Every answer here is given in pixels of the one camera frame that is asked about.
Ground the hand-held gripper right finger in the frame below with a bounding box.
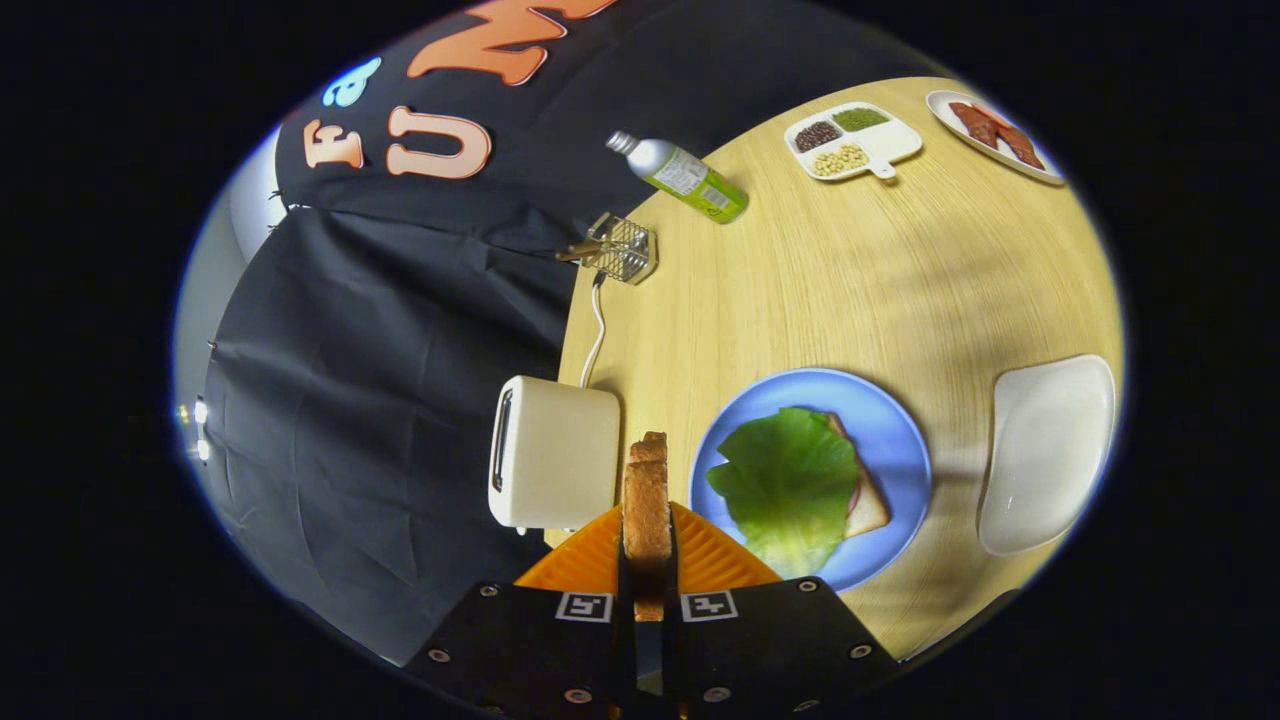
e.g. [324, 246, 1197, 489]
[660, 500, 901, 720]

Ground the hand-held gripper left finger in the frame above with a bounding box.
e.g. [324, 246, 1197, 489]
[405, 505, 641, 720]

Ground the green lettuce leaf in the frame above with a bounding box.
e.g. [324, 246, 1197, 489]
[707, 406, 861, 579]

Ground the toasted bread slice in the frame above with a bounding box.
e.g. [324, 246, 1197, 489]
[622, 432, 673, 621]

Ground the bread slice under ham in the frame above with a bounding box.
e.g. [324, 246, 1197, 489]
[820, 410, 891, 539]

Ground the white toaster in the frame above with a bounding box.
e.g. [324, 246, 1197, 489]
[488, 375, 622, 531]

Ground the blue plate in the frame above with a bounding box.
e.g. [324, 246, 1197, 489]
[689, 368, 933, 593]

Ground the white square plate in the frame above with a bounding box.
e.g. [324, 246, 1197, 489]
[977, 354, 1116, 557]

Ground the green and silver bottle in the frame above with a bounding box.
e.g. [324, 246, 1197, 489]
[606, 130, 750, 225]

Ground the pile of yellow beans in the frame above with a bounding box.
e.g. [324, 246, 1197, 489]
[811, 143, 870, 178]

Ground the white divided tray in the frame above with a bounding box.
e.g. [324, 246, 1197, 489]
[784, 101, 923, 182]

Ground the white oval plate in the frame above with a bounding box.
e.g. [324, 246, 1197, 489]
[926, 90, 1067, 187]

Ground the brown meat slice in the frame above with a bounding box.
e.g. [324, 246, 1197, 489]
[990, 122, 1046, 170]
[948, 101, 1001, 149]

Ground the white toaster cable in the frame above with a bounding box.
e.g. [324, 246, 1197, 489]
[580, 270, 609, 389]

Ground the wire mesh basket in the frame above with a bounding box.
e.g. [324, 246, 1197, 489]
[556, 212, 659, 286]

